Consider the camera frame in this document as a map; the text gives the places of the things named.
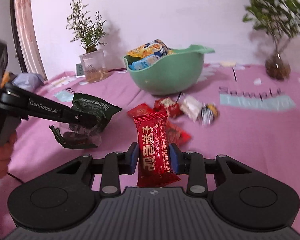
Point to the small red candy packet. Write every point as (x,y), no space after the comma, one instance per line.
(170,106)

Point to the person's left hand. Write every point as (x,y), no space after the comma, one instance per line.
(6,153)

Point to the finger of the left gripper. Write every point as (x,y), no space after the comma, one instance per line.
(85,118)

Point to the green snack bag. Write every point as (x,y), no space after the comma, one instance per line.
(83,138)

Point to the leafy plant in glass vase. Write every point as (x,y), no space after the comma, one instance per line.
(280,20)

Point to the pink patterned curtain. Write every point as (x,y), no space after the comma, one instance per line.
(27,37)

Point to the white nougat candy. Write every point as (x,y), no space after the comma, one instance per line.
(191,107)

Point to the pink printed tablecloth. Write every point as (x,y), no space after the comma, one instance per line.
(258,124)

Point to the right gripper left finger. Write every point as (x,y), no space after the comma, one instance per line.
(116,164)

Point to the small teal clock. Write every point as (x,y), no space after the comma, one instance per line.
(79,70)

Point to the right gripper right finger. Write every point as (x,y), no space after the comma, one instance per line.
(192,164)

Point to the black gold candy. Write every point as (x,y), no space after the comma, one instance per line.
(209,113)

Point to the green plastic bowl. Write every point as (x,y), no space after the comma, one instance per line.
(172,73)

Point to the light blue snack bar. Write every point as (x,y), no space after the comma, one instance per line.
(144,63)

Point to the red Chinese text snack pack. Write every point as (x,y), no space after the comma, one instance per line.
(154,161)

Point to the light blue folded cloth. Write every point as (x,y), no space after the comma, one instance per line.
(28,81)

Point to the red patterned snack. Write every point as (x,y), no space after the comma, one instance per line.
(174,133)

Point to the feathery plant in white pot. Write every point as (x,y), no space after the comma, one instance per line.
(88,30)

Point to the orange round object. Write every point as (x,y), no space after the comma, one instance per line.
(5,79)

